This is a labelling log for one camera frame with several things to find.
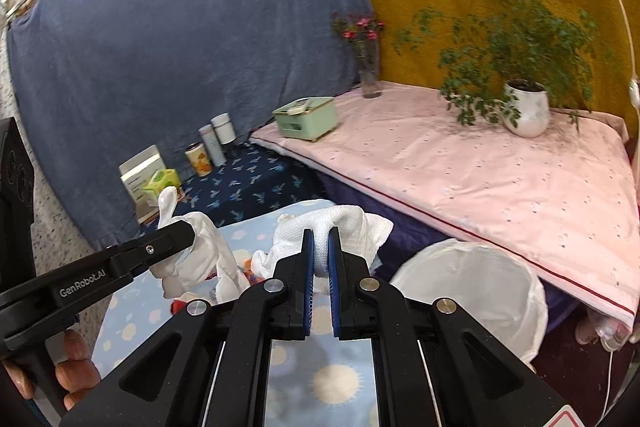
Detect glass vase with pink flowers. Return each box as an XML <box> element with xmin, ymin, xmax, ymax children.
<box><xmin>331</xmin><ymin>12</ymin><xmax>387</xmax><ymax>100</ymax></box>

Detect yellow printed can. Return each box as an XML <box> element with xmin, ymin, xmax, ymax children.
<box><xmin>184</xmin><ymin>143</ymin><xmax>211</xmax><ymax>178</ymax></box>

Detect white paper towel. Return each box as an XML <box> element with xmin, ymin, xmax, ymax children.
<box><xmin>251</xmin><ymin>204</ymin><xmax>394</xmax><ymax>295</ymax></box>

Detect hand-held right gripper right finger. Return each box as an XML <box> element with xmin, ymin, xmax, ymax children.
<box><xmin>327</xmin><ymin>226</ymin><xmax>571</xmax><ymax>427</ymax></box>

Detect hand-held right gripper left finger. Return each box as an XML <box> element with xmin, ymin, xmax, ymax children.
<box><xmin>60</xmin><ymin>228</ymin><xmax>316</xmax><ymax>427</ymax></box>

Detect green tissue box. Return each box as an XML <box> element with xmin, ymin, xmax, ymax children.
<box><xmin>272</xmin><ymin>97</ymin><xmax>342</xmax><ymax>143</ymax></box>

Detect white tissue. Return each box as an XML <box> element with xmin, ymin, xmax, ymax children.
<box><xmin>157</xmin><ymin>186</ymin><xmax>247</xmax><ymax>301</ymax></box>

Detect blue hanging towel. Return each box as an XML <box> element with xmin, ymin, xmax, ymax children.
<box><xmin>6</xmin><ymin>0</ymin><xmax>375</xmax><ymax>253</ymax></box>

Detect white cosmetic tube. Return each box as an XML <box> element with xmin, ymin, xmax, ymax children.
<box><xmin>198</xmin><ymin>124</ymin><xmax>227</xmax><ymax>168</ymax></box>

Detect green tissue pack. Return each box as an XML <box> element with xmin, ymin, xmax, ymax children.
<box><xmin>142</xmin><ymin>168</ymin><xmax>182</xmax><ymax>208</ymax></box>

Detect white carton box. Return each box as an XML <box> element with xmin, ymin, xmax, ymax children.
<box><xmin>118</xmin><ymin>144</ymin><xmax>167</xmax><ymax>224</ymax></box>

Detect white plastic bag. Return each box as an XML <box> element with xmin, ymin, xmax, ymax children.
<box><xmin>389</xmin><ymin>238</ymin><xmax>549</xmax><ymax>374</ymax></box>

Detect pink dotted bed sheet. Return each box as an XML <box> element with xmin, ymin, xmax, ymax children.
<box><xmin>249</xmin><ymin>79</ymin><xmax>640</xmax><ymax>334</ymax></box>

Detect navy printed cloth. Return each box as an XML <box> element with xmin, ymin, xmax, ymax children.
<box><xmin>135</xmin><ymin>141</ymin><xmax>327</xmax><ymax>228</ymax></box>

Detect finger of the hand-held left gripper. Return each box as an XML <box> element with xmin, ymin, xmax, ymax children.
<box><xmin>107</xmin><ymin>221</ymin><xmax>197</xmax><ymax>279</ymax></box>

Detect white bottle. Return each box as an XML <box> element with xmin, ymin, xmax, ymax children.
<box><xmin>210</xmin><ymin>112</ymin><xmax>237</xmax><ymax>146</ymax></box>

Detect potted plant in white pot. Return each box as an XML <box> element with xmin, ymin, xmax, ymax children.
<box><xmin>392</xmin><ymin>0</ymin><xmax>622</xmax><ymax>139</ymax></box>

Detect light blue printed blanket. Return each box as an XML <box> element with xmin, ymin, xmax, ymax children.
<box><xmin>94</xmin><ymin>199</ymin><xmax>387</xmax><ymax>427</ymax></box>

